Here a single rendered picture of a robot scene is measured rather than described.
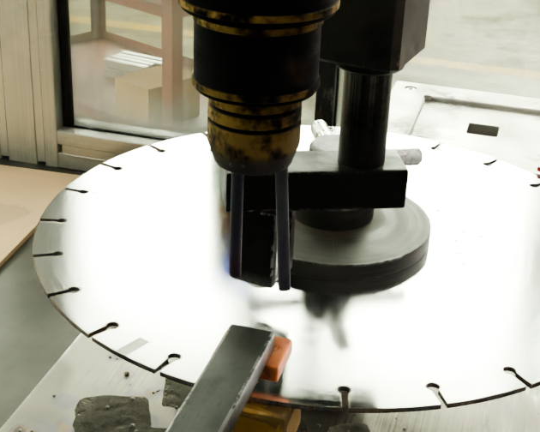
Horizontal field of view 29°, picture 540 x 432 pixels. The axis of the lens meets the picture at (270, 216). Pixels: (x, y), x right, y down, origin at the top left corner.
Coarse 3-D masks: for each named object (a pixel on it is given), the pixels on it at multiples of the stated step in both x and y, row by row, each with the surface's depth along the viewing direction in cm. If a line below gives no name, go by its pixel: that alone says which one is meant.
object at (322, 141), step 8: (320, 120) 61; (312, 128) 61; (320, 128) 60; (328, 128) 60; (320, 136) 57; (328, 136) 58; (336, 136) 58; (312, 144) 57; (320, 144) 56; (328, 144) 56; (336, 144) 57; (400, 152) 57; (408, 152) 57; (416, 152) 57; (408, 160) 57; (416, 160) 57
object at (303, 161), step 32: (352, 96) 47; (384, 96) 47; (352, 128) 47; (384, 128) 47; (320, 160) 48; (352, 160) 48; (384, 160) 48; (224, 192) 48; (256, 192) 47; (288, 192) 48; (320, 192) 48; (352, 192) 48; (384, 192) 48; (256, 224) 48; (256, 256) 49
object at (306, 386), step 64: (64, 192) 62; (128, 192) 63; (192, 192) 63; (448, 192) 64; (512, 192) 65; (64, 256) 55; (128, 256) 55; (192, 256) 56; (448, 256) 57; (512, 256) 57; (128, 320) 50; (192, 320) 50; (256, 320) 50; (320, 320) 50; (384, 320) 51; (448, 320) 51; (512, 320) 51; (192, 384) 46; (256, 384) 46; (320, 384) 46; (384, 384) 46; (448, 384) 46; (512, 384) 46
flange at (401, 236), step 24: (312, 216) 56; (336, 216) 56; (360, 216) 57; (384, 216) 58; (408, 216) 59; (312, 240) 56; (336, 240) 56; (360, 240) 56; (384, 240) 56; (408, 240) 56; (312, 264) 54; (336, 264) 54; (360, 264) 54; (384, 264) 54; (408, 264) 56
